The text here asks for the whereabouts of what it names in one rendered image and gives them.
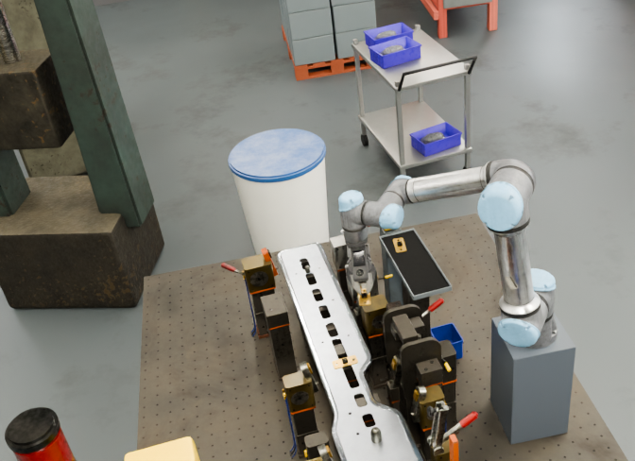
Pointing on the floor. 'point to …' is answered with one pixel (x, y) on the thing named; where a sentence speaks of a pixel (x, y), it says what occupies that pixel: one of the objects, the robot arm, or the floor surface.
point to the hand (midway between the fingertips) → (364, 292)
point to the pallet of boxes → (325, 25)
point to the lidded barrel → (282, 188)
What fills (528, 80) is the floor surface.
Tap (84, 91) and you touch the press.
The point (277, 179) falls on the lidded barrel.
